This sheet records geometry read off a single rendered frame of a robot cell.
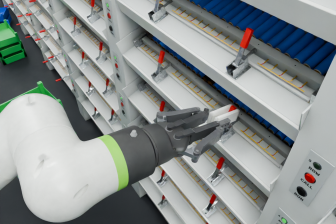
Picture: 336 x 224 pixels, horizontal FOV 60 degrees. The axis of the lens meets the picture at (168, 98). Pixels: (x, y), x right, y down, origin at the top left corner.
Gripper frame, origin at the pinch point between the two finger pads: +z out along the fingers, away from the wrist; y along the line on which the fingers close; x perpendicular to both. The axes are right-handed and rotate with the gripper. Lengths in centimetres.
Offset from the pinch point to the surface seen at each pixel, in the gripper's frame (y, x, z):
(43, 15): -162, -43, 11
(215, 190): 2.3, -26.5, 5.1
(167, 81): -23.7, -6.7, 3.7
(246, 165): 8.7, -7.8, 1.7
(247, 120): 2.1, -2.2, 6.8
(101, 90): -74, -45, 9
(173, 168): -19.7, -43.9, 10.8
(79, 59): -104, -44, 11
